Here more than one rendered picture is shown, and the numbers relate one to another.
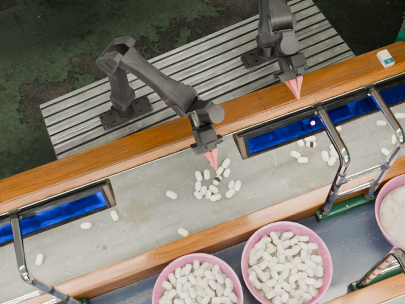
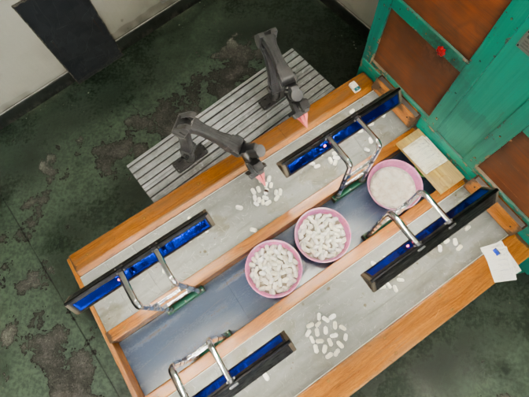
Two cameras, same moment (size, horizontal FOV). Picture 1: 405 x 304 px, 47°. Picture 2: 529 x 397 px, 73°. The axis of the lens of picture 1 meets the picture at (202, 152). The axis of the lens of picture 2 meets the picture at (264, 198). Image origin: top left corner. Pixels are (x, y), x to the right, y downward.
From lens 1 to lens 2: 0.31 m
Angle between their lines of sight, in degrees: 10
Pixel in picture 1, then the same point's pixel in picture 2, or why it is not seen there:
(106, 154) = (188, 191)
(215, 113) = (260, 150)
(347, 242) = (354, 211)
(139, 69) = (204, 132)
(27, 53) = (89, 124)
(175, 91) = (230, 141)
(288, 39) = (295, 91)
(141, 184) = (217, 205)
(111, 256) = (211, 255)
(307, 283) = (336, 242)
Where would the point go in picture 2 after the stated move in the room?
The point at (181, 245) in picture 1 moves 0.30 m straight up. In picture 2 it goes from (255, 238) to (249, 222)
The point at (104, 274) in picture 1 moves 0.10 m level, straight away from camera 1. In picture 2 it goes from (210, 268) to (191, 260)
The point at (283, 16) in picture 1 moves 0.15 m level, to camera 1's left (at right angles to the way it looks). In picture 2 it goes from (288, 76) to (258, 87)
